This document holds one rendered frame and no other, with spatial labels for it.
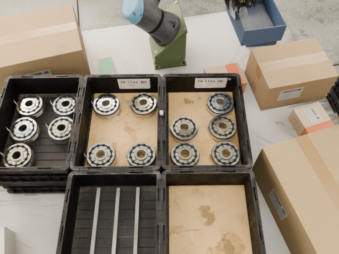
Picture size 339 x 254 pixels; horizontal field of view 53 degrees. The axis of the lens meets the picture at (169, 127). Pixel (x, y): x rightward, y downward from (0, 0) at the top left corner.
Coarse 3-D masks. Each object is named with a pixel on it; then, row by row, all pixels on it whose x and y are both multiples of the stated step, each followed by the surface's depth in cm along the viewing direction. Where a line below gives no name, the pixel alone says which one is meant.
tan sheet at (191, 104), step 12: (168, 96) 136; (180, 96) 136; (192, 96) 136; (204, 96) 136; (168, 108) 133; (180, 108) 133; (192, 108) 133; (204, 108) 133; (168, 120) 130; (204, 120) 130; (168, 132) 128; (204, 132) 127; (168, 144) 125; (204, 144) 125; (168, 156) 122; (204, 156) 122; (228, 156) 122
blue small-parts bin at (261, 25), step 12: (264, 0) 127; (228, 12) 126; (252, 12) 126; (264, 12) 126; (276, 12) 119; (240, 24) 115; (252, 24) 123; (264, 24) 123; (276, 24) 120; (240, 36) 117; (252, 36) 115; (264, 36) 116; (276, 36) 117
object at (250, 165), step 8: (240, 80) 127; (240, 88) 125; (240, 96) 124; (240, 104) 122; (248, 136) 115; (248, 144) 113; (248, 152) 112; (248, 160) 110; (168, 168) 109; (176, 168) 109; (184, 168) 109; (192, 168) 109; (200, 168) 109; (208, 168) 109; (216, 168) 109; (224, 168) 109; (232, 168) 109; (240, 168) 109; (248, 168) 109
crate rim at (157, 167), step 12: (84, 84) 127; (84, 96) 124; (72, 156) 112; (72, 168) 110; (84, 168) 109; (96, 168) 109; (108, 168) 109; (120, 168) 109; (132, 168) 109; (144, 168) 109; (156, 168) 109
